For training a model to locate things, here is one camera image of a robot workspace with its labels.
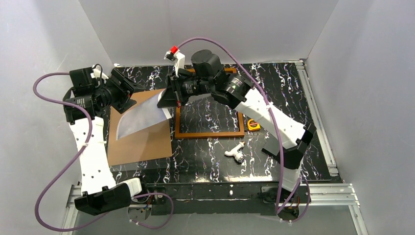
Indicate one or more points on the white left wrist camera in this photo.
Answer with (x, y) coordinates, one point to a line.
(97, 72)

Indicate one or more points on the wooden picture frame with photo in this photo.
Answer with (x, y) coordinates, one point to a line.
(206, 118)

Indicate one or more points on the yellow tape measure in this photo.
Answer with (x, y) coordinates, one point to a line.
(252, 125)

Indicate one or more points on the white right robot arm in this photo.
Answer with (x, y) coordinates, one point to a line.
(242, 95)

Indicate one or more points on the landscape photo print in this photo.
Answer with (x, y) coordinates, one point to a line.
(145, 113)

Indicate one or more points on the aluminium side rail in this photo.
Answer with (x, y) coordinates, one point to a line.
(326, 148)

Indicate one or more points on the white plastic spray nozzle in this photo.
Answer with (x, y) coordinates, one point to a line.
(236, 153)

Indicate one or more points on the aluminium rail base frame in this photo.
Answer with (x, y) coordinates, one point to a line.
(248, 197)

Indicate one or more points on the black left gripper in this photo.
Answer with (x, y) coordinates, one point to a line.
(117, 90)

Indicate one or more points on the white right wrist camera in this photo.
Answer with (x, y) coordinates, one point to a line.
(174, 55)

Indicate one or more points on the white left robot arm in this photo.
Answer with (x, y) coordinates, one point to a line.
(100, 192)

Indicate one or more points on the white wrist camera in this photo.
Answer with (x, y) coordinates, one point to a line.
(174, 55)
(97, 72)

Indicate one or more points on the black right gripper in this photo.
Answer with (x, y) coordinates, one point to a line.
(176, 89)

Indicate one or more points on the brown fibreboard backing panel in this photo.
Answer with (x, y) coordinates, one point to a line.
(148, 144)

